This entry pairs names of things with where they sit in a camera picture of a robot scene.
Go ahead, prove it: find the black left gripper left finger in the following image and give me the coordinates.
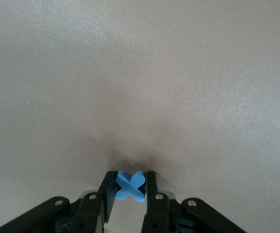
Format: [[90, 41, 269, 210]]
[[0, 171, 118, 233]]

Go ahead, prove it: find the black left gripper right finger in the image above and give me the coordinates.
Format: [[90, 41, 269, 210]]
[[141, 171, 247, 233]]

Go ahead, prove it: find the blue letter x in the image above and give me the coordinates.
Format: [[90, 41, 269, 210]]
[[115, 170, 147, 202]]

